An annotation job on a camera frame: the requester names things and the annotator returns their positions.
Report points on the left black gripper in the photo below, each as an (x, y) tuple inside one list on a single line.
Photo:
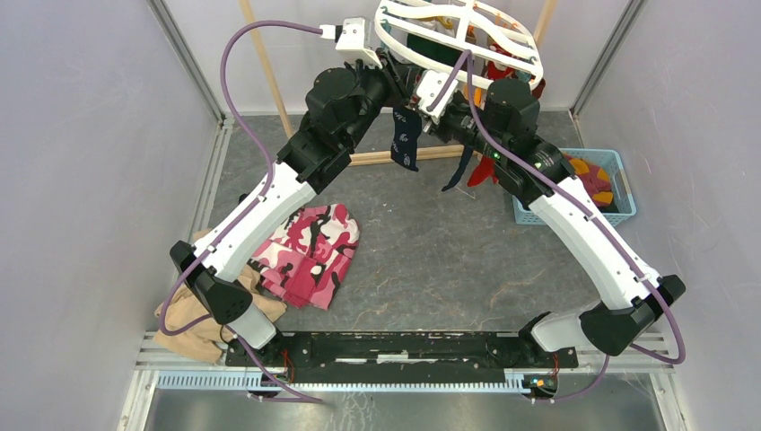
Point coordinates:
[(401, 77)]

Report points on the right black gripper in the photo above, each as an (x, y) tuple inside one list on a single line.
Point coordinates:
[(439, 130)]

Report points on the red santa sock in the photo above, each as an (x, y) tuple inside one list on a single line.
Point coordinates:
[(483, 172)]

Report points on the white oval clip hanger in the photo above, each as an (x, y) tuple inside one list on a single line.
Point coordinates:
[(485, 31)]

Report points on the navy santa hat sock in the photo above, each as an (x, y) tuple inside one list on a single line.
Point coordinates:
[(463, 163)]

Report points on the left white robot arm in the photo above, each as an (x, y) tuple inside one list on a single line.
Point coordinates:
[(342, 104)]

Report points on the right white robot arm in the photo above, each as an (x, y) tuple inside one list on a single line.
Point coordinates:
[(634, 303)]

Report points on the wooden hanger stand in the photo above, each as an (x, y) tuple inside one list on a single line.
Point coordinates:
[(371, 158)]

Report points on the socks pile in basket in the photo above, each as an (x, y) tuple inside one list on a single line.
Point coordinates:
[(595, 180)]

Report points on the dark green sock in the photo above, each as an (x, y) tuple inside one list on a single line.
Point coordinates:
[(433, 50)]

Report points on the red patterned christmas sock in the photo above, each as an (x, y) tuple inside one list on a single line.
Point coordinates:
[(496, 71)]

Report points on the blue plastic basket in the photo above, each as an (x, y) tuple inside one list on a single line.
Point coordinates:
[(618, 208)]

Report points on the pink camouflage cloth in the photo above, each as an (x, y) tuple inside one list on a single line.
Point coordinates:
[(308, 256)]

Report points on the beige cloth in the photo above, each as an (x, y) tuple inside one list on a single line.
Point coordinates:
[(202, 341)]

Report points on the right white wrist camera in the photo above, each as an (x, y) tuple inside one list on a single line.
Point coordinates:
[(433, 93)]

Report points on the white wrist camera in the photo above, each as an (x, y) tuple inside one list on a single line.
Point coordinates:
[(351, 41), (433, 93)]

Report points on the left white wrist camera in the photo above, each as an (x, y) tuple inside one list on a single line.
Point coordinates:
[(351, 41)]

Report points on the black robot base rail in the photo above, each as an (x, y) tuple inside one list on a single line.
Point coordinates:
[(401, 356)]

